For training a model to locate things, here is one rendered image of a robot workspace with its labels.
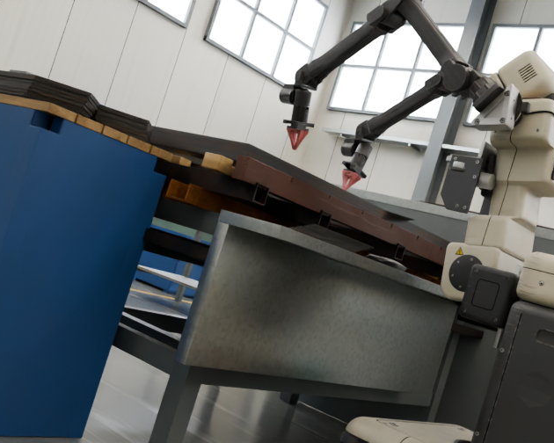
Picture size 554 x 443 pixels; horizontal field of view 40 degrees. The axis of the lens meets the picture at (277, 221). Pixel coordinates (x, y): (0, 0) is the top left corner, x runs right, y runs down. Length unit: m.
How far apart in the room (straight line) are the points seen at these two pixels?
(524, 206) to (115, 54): 9.99
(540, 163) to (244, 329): 0.91
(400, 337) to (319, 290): 0.53
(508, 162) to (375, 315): 0.64
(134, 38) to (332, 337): 10.01
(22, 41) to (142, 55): 1.97
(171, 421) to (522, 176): 1.15
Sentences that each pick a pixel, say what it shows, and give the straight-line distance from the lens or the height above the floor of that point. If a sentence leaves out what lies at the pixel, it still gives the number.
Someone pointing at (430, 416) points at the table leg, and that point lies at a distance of 3.17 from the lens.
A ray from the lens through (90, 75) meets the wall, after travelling 11.54.
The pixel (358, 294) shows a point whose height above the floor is 0.58.
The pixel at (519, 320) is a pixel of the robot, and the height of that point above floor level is 0.64.
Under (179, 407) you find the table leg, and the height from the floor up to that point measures 0.17.
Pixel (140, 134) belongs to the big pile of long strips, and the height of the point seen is 0.81.
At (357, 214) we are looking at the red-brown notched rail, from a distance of 2.27.
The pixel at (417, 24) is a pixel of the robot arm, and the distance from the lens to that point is 2.34.
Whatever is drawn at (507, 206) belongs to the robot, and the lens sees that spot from 2.18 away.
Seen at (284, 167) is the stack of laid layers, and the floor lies 0.85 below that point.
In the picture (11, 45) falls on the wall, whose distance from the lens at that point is 10.94.
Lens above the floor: 0.60
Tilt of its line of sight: 3 degrees up
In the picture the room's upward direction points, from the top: 18 degrees clockwise
